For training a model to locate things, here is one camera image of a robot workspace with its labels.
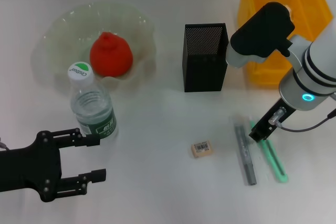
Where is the red-orange fruit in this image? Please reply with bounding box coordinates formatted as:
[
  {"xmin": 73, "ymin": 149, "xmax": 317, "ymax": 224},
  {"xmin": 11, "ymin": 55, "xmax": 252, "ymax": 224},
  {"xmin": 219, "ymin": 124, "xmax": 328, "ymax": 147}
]
[{"xmin": 89, "ymin": 31, "xmax": 134, "ymax": 78}]

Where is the small beige eraser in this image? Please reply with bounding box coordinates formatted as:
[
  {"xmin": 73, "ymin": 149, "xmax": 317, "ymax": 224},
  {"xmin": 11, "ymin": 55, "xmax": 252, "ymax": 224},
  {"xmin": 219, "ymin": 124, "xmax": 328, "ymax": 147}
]
[{"xmin": 191, "ymin": 142, "xmax": 213, "ymax": 159}]

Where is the grey pen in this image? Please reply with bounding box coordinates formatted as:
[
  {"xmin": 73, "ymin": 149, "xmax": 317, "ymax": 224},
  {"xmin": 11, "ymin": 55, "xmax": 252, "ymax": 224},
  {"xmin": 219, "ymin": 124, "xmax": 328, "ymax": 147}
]
[{"xmin": 233, "ymin": 115, "xmax": 258, "ymax": 186}]

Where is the green utility knife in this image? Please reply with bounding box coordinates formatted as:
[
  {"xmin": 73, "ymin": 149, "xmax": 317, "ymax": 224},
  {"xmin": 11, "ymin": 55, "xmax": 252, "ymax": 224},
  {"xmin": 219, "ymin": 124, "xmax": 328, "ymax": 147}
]
[{"xmin": 249, "ymin": 120, "xmax": 289, "ymax": 184}]

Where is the black mesh pen holder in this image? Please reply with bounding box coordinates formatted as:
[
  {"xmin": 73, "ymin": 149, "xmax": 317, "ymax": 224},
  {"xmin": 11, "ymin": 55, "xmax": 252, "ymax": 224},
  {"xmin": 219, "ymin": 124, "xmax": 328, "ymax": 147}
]
[{"xmin": 182, "ymin": 23, "xmax": 231, "ymax": 93}]

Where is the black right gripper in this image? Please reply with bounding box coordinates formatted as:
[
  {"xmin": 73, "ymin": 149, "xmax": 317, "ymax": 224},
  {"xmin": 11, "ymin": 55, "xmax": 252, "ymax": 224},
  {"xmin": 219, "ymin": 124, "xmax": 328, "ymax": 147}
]
[{"xmin": 248, "ymin": 98, "xmax": 296, "ymax": 142}]

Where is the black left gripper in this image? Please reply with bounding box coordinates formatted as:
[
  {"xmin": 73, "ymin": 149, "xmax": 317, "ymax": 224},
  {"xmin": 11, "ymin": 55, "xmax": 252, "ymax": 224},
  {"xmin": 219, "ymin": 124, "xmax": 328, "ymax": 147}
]
[{"xmin": 0, "ymin": 128, "xmax": 107, "ymax": 203}]

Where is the green glass fruit plate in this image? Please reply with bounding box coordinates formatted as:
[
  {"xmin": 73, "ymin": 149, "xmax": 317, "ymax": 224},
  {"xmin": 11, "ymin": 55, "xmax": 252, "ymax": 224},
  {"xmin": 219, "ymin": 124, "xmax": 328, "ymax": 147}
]
[{"xmin": 31, "ymin": 2, "xmax": 156, "ymax": 91}]

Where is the grey right wrist cable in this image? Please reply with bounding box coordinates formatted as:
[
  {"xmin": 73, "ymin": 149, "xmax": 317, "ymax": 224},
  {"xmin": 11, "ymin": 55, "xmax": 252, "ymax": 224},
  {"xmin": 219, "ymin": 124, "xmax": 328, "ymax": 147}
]
[{"xmin": 271, "ymin": 111, "xmax": 336, "ymax": 133}]

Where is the clear plastic water bottle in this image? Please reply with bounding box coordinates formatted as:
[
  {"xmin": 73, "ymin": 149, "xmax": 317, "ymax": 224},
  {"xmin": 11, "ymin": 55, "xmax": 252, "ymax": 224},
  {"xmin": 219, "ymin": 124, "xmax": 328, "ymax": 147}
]
[{"xmin": 67, "ymin": 61, "xmax": 118, "ymax": 141}]

